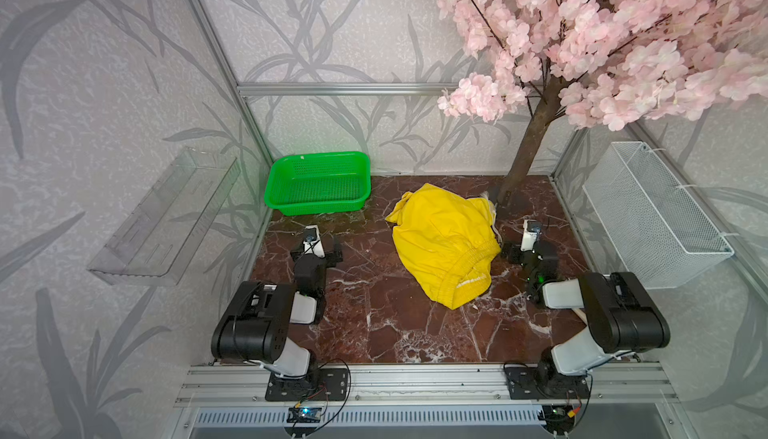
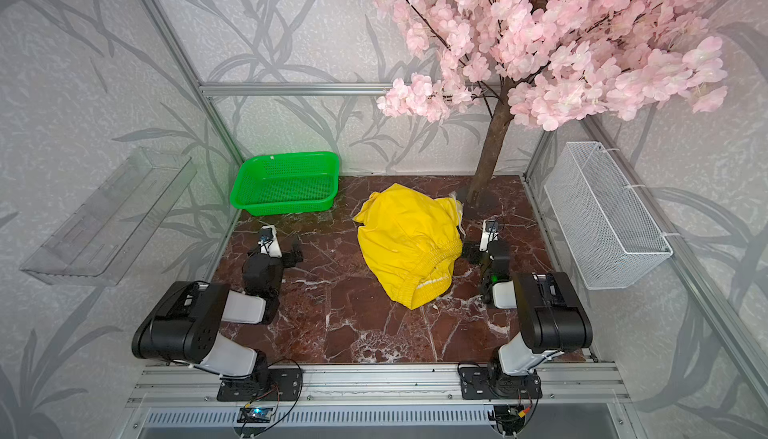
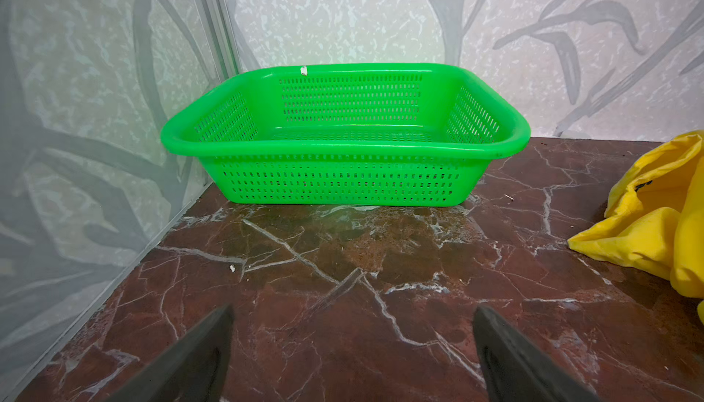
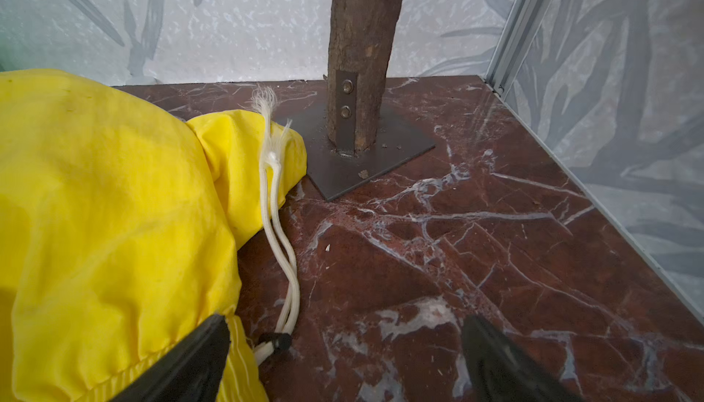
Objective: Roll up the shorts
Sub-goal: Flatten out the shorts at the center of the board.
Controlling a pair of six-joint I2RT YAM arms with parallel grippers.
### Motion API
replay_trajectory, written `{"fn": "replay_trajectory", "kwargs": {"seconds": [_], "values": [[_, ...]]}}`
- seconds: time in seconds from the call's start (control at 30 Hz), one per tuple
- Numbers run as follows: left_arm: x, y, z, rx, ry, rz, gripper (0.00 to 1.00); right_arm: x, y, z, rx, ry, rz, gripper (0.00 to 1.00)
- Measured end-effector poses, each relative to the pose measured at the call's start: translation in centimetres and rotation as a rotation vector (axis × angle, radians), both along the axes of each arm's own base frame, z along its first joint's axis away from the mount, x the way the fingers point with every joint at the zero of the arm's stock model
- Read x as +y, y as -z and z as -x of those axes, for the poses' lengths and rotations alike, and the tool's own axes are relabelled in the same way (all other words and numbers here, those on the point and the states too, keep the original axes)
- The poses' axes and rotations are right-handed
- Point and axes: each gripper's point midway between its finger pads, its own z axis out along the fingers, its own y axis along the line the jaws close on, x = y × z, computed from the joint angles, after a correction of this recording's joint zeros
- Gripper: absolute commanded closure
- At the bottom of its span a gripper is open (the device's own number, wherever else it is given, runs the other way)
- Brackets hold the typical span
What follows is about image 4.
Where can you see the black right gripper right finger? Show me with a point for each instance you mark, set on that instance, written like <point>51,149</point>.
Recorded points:
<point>499,370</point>

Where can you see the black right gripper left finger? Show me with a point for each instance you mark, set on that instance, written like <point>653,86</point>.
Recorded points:
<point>191,371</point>

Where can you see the yellow shorts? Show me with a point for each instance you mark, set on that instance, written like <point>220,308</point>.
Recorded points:
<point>120,231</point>

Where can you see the artificial cherry blossom tree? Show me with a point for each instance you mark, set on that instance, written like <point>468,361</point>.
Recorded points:
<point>359,53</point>

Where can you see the aluminium frame post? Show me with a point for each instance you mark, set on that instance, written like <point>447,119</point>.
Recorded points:
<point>517,36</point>

